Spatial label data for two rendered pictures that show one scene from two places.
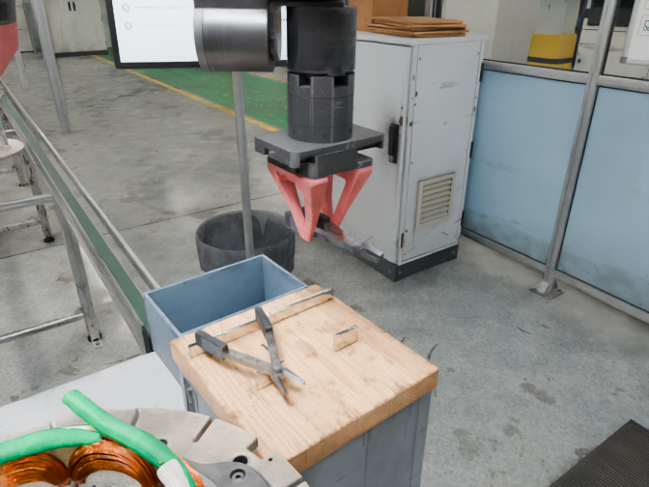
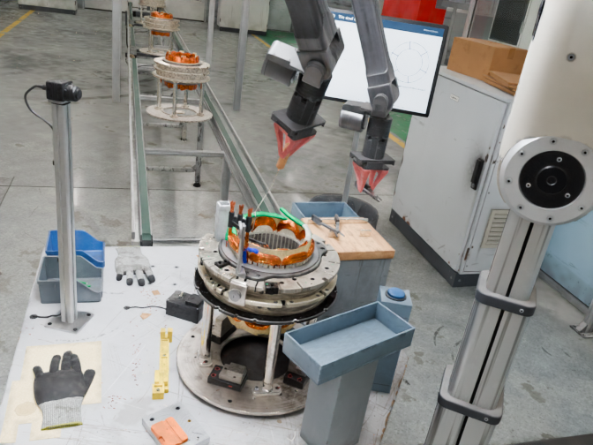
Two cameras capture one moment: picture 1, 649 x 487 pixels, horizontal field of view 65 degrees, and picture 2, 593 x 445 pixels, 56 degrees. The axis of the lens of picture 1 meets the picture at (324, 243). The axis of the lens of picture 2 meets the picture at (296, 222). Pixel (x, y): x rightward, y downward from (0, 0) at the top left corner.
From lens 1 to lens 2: 0.99 m
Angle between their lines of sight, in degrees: 14
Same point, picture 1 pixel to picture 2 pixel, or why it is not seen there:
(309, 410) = (343, 245)
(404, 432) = (376, 271)
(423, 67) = not seen: hidden behind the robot
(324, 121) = (373, 152)
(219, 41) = (346, 121)
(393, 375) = (377, 247)
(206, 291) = (316, 210)
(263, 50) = (358, 126)
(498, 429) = not seen: hidden behind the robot
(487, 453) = not seen: hidden behind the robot
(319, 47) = (376, 129)
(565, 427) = (543, 418)
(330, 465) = (345, 266)
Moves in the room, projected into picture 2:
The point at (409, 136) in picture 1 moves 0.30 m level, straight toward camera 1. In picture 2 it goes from (491, 171) to (480, 184)
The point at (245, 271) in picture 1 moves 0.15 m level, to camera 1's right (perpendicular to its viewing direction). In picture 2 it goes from (335, 207) to (384, 219)
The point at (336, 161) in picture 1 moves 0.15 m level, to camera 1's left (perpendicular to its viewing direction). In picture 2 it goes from (374, 166) to (318, 152)
